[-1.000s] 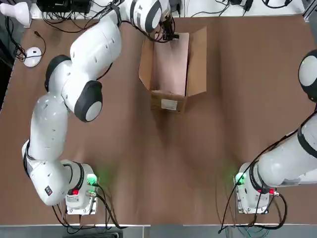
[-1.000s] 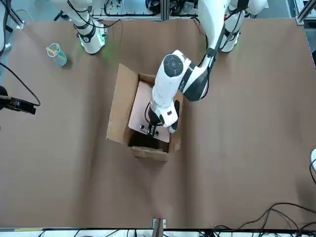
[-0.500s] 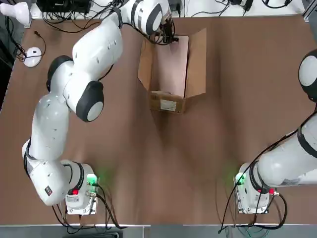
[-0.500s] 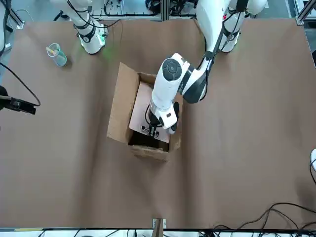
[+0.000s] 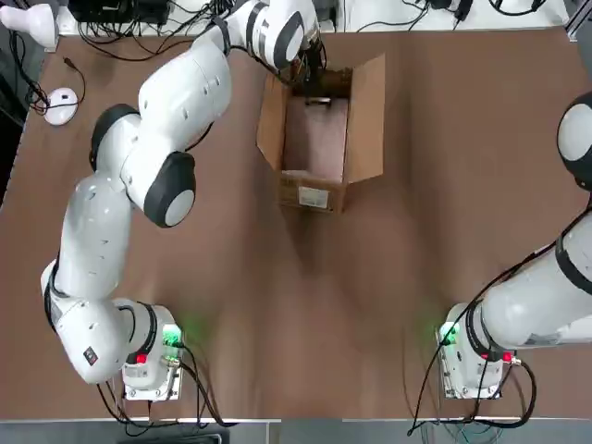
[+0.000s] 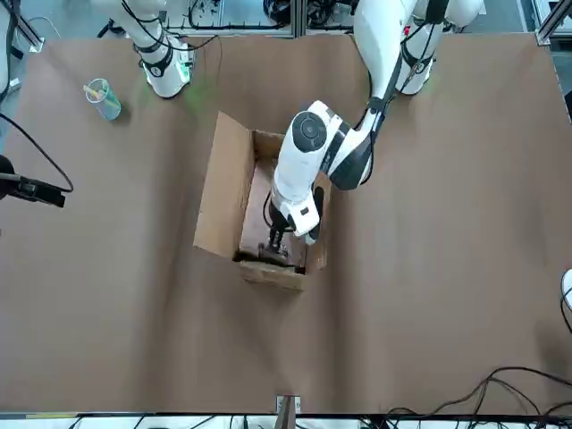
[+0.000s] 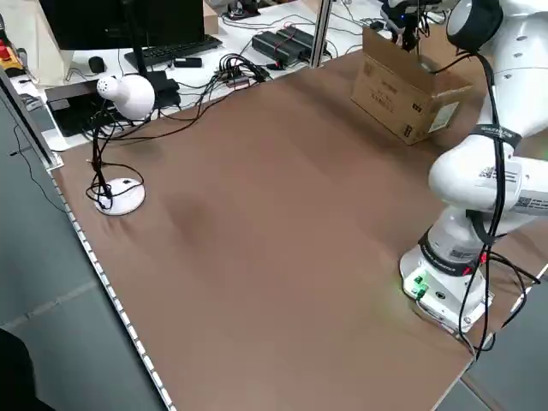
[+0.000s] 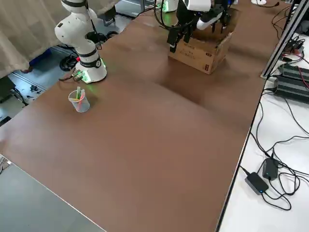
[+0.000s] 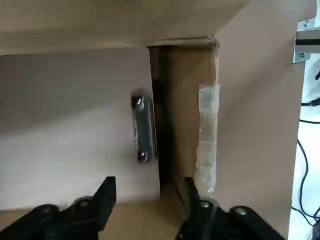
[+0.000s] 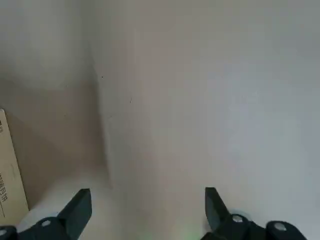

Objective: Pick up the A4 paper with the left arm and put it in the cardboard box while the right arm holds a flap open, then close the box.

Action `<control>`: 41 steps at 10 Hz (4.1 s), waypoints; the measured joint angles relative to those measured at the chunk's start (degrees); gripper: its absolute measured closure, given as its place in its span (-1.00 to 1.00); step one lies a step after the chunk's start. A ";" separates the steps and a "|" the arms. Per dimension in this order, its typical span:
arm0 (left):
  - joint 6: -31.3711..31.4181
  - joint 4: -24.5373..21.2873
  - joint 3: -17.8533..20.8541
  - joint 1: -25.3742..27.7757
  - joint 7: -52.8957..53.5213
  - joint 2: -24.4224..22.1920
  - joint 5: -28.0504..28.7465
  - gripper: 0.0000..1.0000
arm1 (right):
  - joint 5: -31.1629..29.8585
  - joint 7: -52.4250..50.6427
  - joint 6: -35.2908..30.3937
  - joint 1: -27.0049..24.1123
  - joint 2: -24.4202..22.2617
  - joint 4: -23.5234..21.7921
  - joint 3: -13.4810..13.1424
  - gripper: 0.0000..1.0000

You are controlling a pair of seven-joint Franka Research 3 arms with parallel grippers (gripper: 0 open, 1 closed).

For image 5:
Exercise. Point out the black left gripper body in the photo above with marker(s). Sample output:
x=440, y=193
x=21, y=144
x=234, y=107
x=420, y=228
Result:
x=316, y=60

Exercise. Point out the brown cardboard box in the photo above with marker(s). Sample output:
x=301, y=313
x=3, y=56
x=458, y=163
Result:
x=365, y=115

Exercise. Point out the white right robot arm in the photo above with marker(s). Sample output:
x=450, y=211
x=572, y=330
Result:
x=532, y=300

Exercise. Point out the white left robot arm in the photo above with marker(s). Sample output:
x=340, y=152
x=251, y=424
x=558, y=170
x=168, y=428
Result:
x=185, y=92

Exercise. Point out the black power supply box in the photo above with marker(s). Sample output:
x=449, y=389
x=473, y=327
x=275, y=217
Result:
x=115, y=9

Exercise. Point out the small black power adapter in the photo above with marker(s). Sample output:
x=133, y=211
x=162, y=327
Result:
x=464, y=7

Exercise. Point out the white round puck device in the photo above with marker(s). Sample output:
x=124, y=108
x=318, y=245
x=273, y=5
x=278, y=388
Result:
x=60, y=108

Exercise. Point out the white bulb shaped device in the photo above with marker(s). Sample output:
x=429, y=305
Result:
x=28, y=18

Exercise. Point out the aluminium post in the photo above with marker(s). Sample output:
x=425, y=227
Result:
x=580, y=18

